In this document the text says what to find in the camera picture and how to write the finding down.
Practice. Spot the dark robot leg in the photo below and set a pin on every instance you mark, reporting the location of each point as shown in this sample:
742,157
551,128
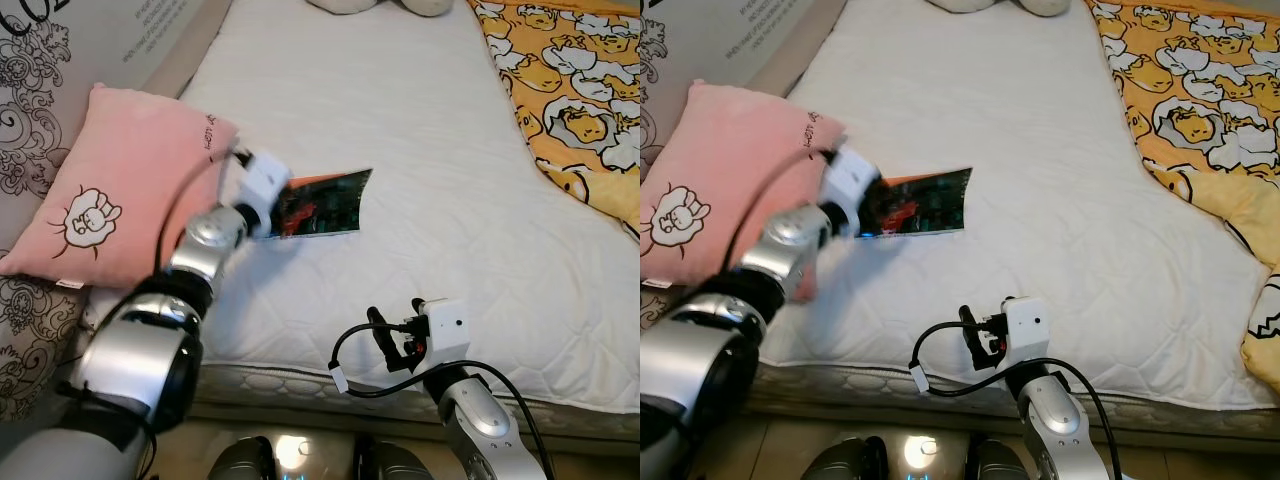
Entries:
845,462
395,462
240,462
998,462

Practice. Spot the dark left robot leg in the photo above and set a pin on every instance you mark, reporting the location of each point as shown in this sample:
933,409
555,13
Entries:
240,462
845,462

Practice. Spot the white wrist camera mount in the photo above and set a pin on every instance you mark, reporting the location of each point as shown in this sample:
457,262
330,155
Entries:
850,185
1025,325
262,185
445,325

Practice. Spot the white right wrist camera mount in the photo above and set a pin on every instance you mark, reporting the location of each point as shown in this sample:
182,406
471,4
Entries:
445,325
1025,325

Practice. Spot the dark right robot leg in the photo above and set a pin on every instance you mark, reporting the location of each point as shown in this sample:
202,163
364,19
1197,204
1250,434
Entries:
395,462
998,462

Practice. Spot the pink cartoon print pillow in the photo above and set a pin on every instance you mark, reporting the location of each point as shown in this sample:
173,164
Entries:
740,160
120,170

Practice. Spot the grey quilted mattress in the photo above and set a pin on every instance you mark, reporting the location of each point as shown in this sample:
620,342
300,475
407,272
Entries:
560,410
1180,410

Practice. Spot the cream plush toy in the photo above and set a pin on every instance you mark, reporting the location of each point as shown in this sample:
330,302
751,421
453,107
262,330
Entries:
960,5
1042,6
428,6
340,5

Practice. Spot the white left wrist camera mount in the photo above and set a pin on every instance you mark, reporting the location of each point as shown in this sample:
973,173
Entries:
850,185
262,185

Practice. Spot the white quilted mattress pad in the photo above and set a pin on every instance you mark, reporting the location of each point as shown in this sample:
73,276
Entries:
1020,130
420,150

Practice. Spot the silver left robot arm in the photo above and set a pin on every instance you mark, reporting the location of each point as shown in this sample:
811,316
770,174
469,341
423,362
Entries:
700,370
140,350

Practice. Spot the yellow cartoon print blanket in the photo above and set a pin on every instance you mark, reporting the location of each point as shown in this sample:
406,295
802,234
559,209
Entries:
1190,80
570,80

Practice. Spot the dark green red book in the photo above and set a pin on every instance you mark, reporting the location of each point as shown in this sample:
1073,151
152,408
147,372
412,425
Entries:
330,205
930,200

